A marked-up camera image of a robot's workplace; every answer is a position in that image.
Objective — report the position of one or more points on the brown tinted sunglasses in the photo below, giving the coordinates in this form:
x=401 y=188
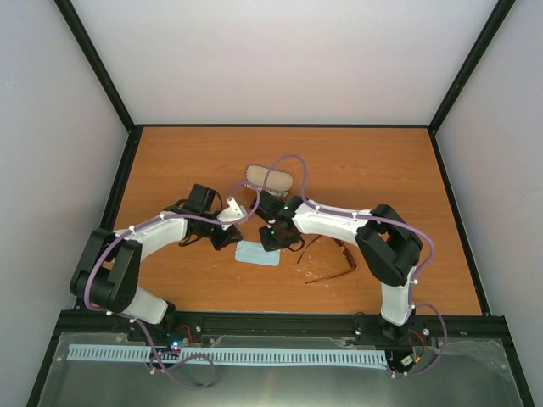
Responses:
x=324 y=259

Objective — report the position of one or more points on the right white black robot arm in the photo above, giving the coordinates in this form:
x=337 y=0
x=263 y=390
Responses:
x=390 y=248

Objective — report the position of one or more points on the black frame post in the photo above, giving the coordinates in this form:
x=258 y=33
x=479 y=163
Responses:
x=485 y=37
x=84 y=41

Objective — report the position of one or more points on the light blue slotted cable duct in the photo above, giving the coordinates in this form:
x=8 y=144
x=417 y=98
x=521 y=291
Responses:
x=374 y=359

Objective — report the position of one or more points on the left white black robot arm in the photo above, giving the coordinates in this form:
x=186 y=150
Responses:
x=107 y=274

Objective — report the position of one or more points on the black frame post left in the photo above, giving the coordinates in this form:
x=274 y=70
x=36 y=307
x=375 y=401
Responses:
x=84 y=41

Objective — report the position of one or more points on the light blue cleaning cloth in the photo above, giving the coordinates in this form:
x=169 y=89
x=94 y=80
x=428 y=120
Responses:
x=254 y=253

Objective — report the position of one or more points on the black aluminium front rail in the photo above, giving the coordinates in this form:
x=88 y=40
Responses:
x=207 y=324

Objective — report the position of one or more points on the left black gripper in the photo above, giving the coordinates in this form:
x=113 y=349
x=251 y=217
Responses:
x=226 y=239

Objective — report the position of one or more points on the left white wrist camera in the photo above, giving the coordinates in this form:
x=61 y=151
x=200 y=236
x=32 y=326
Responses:
x=232 y=214

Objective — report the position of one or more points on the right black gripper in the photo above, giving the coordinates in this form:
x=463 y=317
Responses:
x=268 y=244

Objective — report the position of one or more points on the flag newsprint glasses case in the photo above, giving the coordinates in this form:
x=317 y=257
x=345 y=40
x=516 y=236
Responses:
x=275 y=182

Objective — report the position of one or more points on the black frame post right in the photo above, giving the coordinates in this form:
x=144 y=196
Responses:
x=485 y=37

